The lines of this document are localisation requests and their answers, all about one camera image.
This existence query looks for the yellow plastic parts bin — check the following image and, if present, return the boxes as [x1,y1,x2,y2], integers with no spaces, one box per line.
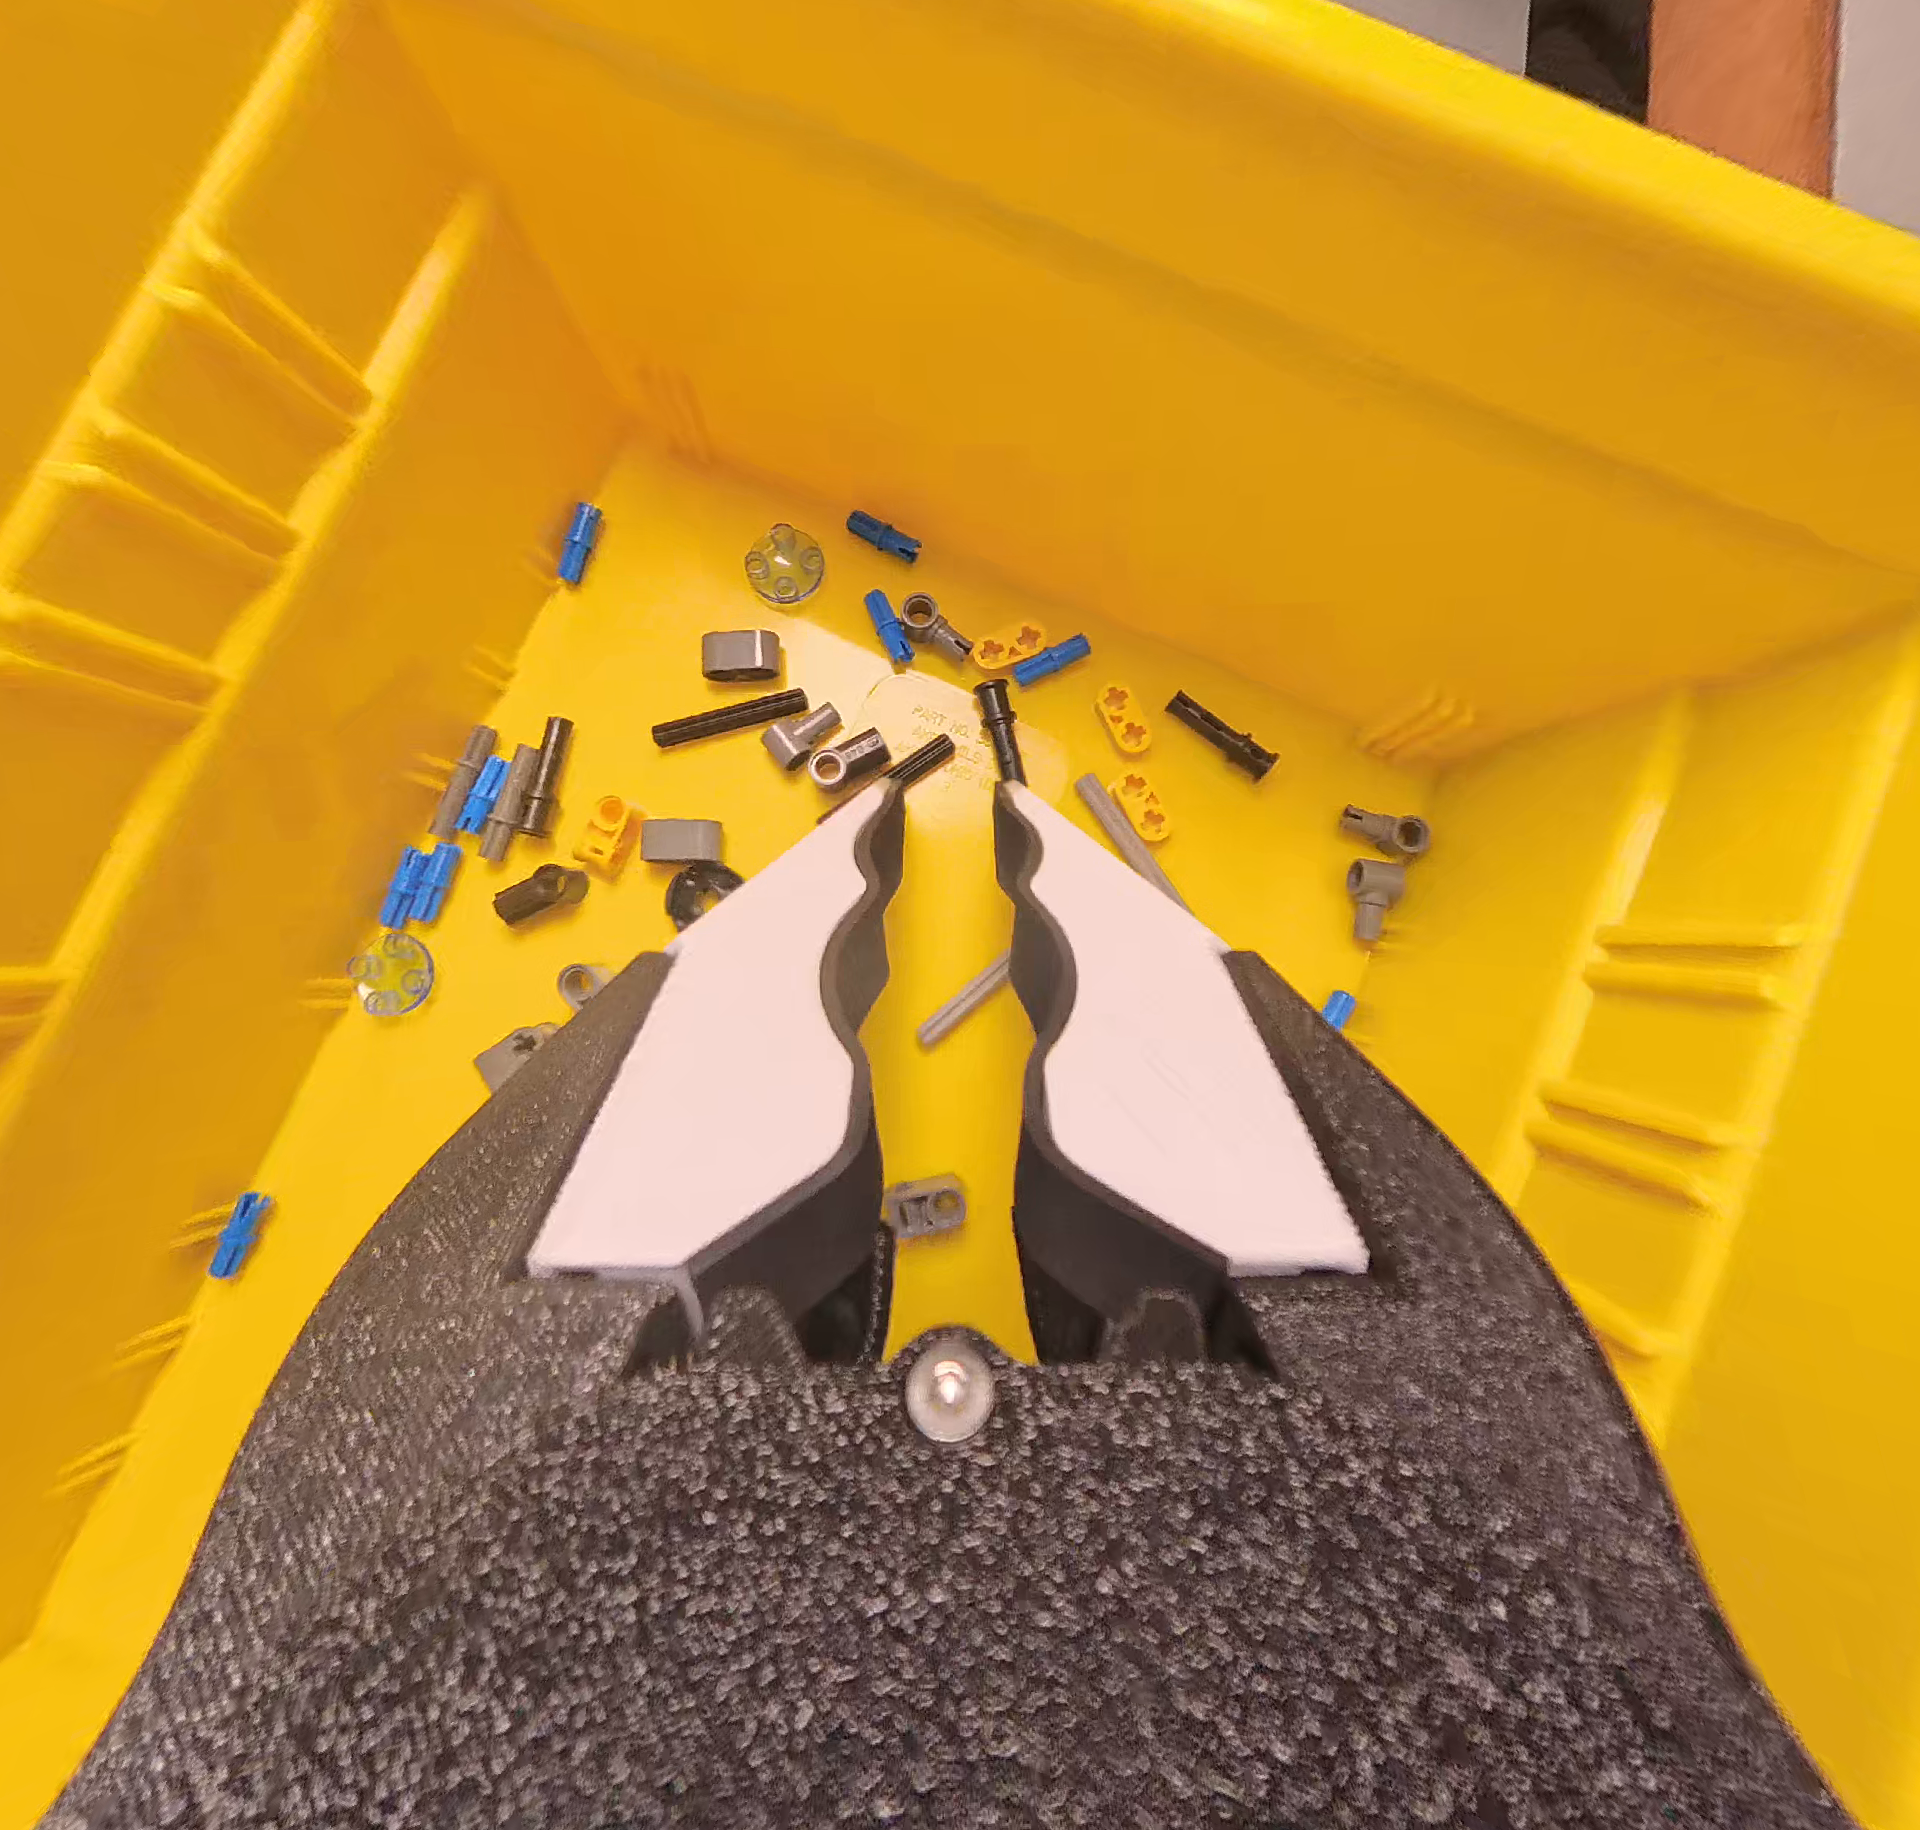
[0,0,1920,1830]

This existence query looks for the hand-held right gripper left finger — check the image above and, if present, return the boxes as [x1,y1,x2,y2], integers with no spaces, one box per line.
[524,781,908,1284]

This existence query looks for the assorted small toy brick parts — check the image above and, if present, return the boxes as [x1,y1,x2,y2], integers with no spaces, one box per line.
[207,502,1434,1284]

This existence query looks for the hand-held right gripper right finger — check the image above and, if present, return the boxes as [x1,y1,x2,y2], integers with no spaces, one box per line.
[989,781,1374,1279]

